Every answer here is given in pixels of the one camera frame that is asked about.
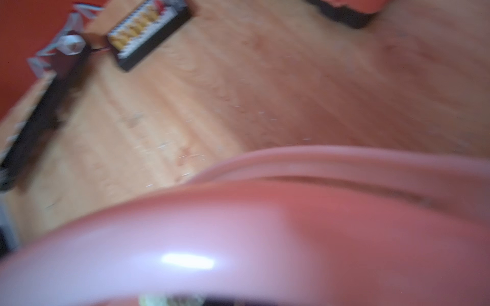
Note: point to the pink plastic bucket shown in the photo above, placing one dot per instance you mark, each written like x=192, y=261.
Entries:
x=307, y=225

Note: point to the yellow cloth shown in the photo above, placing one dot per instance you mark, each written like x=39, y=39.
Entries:
x=186, y=300

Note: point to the black snack packet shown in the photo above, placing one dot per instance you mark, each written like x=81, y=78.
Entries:
x=144, y=29

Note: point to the red plastic tool case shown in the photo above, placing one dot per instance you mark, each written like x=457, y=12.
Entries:
x=356, y=14

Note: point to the black white comb tool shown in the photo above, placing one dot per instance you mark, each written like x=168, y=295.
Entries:
x=72, y=52

